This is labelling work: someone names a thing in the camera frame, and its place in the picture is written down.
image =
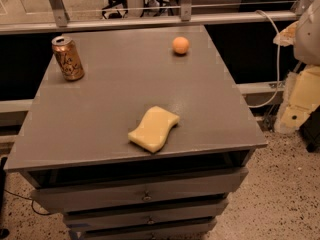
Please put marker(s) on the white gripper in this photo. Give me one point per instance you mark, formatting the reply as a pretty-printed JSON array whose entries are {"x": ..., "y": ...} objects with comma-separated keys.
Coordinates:
[{"x": 308, "y": 39}]

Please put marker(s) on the yellow sponge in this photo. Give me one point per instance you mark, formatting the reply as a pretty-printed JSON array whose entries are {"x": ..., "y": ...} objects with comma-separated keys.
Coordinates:
[{"x": 153, "y": 130}]

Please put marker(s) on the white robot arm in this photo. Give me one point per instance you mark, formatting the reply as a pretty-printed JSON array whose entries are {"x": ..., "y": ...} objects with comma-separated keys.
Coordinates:
[{"x": 304, "y": 36}]

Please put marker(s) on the orange soda can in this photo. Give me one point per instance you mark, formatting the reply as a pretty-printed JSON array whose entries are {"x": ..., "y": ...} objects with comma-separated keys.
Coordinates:
[{"x": 65, "y": 52}]

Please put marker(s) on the orange ball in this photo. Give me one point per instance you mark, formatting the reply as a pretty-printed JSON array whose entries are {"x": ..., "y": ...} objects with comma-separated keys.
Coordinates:
[{"x": 180, "y": 45}]

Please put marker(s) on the top drawer knob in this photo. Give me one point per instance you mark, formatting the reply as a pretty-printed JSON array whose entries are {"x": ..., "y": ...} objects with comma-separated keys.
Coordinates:
[{"x": 147, "y": 197}]

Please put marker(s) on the drawer knob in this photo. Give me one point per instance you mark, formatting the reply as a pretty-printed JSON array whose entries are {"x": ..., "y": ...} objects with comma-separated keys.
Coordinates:
[
  {"x": 147, "y": 197},
  {"x": 150, "y": 221}
]

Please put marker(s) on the middle drawer knob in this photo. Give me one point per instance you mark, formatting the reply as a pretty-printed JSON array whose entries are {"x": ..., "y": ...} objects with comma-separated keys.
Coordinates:
[{"x": 150, "y": 221}]

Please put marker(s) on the black office chair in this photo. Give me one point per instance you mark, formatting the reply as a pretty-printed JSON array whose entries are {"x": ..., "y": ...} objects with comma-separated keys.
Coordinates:
[{"x": 114, "y": 0}]

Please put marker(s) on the grey drawer cabinet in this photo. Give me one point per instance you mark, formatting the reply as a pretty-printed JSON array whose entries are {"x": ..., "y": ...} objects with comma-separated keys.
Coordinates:
[{"x": 73, "y": 147}]

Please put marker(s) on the metal railing frame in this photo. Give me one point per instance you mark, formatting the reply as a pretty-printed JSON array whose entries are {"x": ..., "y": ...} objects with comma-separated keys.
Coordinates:
[{"x": 38, "y": 16}]

